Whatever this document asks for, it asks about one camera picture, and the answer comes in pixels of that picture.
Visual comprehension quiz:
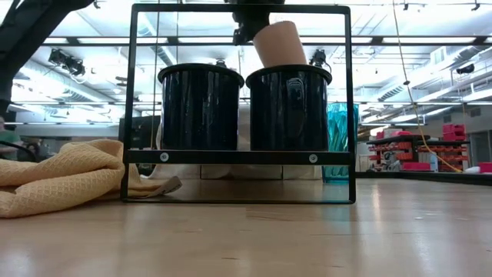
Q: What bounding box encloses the white cloth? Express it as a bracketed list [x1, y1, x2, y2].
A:
[148, 103, 324, 181]

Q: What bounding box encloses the red storage bin rack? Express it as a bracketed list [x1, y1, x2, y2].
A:
[366, 122, 472, 173]

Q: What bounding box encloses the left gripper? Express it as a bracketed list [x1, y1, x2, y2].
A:
[225, 0, 286, 46]

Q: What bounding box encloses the yellow cable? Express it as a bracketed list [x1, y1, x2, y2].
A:
[391, 0, 463, 173]

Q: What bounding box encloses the teal faceted tumbler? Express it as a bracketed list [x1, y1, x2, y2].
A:
[321, 102, 360, 184]

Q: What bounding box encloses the dark blue enamel mug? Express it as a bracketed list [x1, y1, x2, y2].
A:
[245, 64, 333, 152]
[157, 63, 245, 151]

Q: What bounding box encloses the black metal wire rack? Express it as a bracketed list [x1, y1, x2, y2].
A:
[120, 3, 357, 204]

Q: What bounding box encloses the yellow waffle cloth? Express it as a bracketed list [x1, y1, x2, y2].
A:
[0, 138, 183, 219]

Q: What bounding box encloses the black computer tower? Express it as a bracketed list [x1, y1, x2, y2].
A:
[118, 115, 162, 152]

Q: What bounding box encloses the black ceiling fixture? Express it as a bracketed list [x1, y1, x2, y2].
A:
[309, 48, 333, 73]
[48, 48, 86, 77]

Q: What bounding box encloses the black aluminium rig frame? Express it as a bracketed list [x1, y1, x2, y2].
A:
[42, 35, 492, 186]

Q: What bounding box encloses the black cable bundle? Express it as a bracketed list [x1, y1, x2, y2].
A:
[0, 139, 40, 162]

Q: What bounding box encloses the orange plastic cup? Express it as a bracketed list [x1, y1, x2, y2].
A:
[252, 20, 308, 69]

